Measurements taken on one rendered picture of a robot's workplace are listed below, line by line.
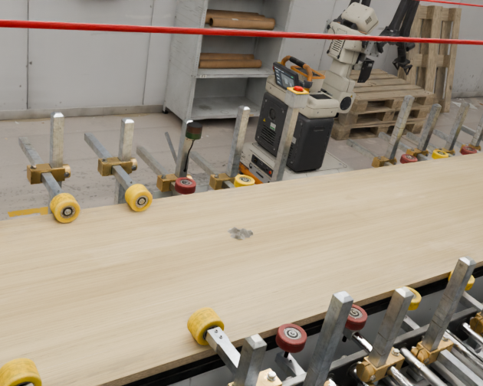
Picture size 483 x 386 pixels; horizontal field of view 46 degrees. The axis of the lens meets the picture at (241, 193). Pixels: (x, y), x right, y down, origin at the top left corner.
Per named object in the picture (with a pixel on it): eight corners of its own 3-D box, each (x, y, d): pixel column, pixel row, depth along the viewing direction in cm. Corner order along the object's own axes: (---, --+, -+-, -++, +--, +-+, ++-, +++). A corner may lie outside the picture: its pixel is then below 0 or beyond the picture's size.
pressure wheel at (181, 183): (168, 203, 220) (172, 177, 215) (186, 200, 225) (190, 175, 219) (177, 213, 215) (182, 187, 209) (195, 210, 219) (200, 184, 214)
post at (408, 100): (376, 178, 304) (405, 94, 282) (381, 178, 306) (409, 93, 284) (381, 181, 301) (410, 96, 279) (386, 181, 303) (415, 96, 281)
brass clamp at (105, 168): (96, 169, 207) (97, 157, 205) (130, 166, 215) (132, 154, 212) (103, 177, 203) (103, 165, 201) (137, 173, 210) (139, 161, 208)
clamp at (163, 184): (156, 186, 225) (157, 175, 223) (185, 182, 233) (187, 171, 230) (162, 193, 221) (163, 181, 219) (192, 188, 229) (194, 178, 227)
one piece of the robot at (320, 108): (290, 189, 392) (320, 73, 353) (248, 155, 430) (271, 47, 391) (326, 184, 410) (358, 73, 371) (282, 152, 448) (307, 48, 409)
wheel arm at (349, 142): (345, 145, 315) (346, 138, 313) (349, 145, 317) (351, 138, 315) (402, 181, 285) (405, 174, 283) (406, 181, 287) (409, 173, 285)
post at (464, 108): (432, 178, 334) (461, 101, 312) (436, 177, 336) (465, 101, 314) (437, 180, 332) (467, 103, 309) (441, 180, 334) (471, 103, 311)
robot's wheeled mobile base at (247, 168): (280, 210, 391) (288, 179, 379) (233, 168, 435) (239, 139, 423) (351, 198, 427) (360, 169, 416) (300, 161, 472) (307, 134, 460)
